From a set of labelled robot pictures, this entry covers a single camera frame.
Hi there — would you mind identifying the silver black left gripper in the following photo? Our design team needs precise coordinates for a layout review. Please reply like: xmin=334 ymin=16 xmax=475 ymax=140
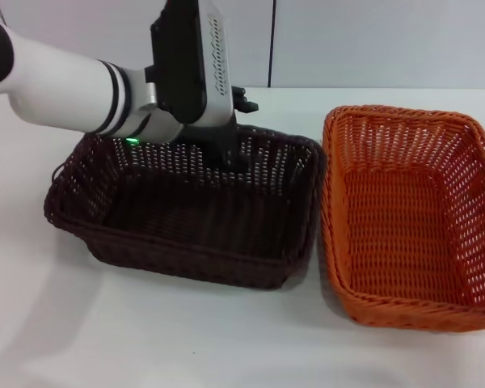
xmin=144 ymin=0 xmax=244 ymax=173

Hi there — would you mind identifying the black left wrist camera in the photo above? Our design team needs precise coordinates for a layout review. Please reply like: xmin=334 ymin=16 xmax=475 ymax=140
xmin=230 ymin=85 xmax=260 ymax=116

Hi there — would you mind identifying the dark brown woven basket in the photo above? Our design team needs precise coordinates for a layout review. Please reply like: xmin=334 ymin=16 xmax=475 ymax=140
xmin=44 ymin=124 xmax=323 ymax=290

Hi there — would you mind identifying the orange woven basket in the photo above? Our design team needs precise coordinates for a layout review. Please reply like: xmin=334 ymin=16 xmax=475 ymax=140
xmin=321 ymin=103 xmax=485 ymax=333

